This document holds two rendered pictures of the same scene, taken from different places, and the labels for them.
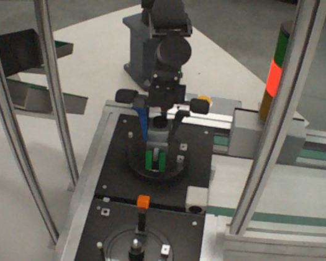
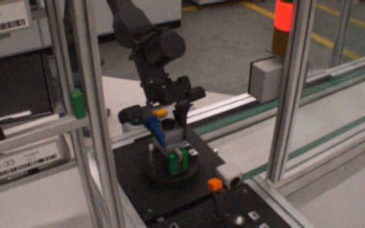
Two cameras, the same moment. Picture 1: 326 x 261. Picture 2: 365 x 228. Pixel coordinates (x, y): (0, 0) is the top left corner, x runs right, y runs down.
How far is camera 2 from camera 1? 37 cm
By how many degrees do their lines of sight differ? 31
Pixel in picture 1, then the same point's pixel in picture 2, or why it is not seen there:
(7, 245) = not seen: outside the picture
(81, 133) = (64, 197)
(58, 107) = (82, 146)
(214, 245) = (271, 198)
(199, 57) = (110, 92)
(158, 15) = (129, 27)
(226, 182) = (226, 159)
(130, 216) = (195, 217)
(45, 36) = (65, 60)
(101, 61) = not seen: hidden behind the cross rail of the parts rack
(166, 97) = (179, 89)
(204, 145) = (192, 138)
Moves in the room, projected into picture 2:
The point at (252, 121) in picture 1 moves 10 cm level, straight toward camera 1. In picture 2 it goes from (270, 64) to (301, 90)
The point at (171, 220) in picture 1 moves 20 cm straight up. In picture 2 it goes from (227, 200) to (235, 122)
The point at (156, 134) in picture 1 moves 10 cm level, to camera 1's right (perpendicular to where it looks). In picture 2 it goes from (172, 135) to (209, 117)
